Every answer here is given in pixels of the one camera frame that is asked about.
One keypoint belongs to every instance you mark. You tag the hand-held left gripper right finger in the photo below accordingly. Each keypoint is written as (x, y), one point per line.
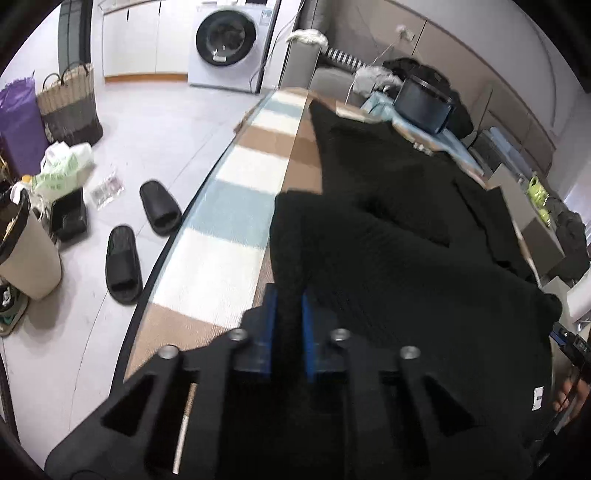
(308, 337)

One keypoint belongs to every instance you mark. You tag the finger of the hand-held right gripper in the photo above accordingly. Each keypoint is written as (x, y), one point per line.
(565, 338)

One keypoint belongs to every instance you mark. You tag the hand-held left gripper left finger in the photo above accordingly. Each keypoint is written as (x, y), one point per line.
(270, 332)

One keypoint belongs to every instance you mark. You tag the black knit garment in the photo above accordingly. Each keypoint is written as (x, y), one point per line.
(392, 230)

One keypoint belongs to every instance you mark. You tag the person's right hand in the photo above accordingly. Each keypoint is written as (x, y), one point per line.
(564, 399)

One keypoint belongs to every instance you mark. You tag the dark grey box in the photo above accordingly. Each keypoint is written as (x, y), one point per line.
(540, 244)

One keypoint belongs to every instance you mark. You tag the dark backpack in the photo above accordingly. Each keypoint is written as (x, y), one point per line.
(570, 240)

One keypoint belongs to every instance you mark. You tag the checked blue brown blanket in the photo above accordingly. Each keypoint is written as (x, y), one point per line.
(231, 240)

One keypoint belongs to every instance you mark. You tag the green toys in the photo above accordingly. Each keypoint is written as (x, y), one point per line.
(538, 191)

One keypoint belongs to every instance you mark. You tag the light grey box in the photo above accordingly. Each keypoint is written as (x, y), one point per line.
(508, 189)

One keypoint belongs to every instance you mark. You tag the black slipper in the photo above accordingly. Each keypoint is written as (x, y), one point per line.
(159, 207)
(122, 267)

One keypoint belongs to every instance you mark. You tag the clear plastic packet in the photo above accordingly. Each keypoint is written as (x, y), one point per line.
(107, 189)

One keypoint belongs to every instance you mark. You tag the light blue blanket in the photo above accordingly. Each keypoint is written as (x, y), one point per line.
(455, 147)

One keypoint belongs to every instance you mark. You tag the small black box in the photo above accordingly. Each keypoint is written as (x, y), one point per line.
(69, 214)

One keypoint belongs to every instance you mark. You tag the beige trash bin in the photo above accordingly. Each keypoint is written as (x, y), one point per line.
(27, 258)

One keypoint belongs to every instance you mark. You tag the dark storage basket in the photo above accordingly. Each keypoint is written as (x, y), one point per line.
(422, 106)

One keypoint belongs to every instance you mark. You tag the white washing machine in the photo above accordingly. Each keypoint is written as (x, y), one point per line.
(231, 69)

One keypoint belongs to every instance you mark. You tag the white green plastic bag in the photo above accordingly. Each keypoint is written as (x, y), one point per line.
(60, 168)

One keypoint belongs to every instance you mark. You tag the grey white cloth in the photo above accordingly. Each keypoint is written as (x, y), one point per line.
(374, 76)

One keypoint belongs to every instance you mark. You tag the grey sofa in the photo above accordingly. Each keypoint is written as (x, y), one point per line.
(300, 64)

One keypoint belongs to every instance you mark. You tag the striped pillow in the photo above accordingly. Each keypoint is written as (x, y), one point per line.
(344, 57)

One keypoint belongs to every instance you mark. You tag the woven basket bag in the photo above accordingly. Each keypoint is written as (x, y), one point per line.
(69, 106)

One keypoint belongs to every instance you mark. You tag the white cabinet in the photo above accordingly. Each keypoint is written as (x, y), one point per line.
(138, 41)

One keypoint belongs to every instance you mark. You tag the purple bag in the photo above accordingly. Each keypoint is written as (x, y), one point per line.
(18, 124)

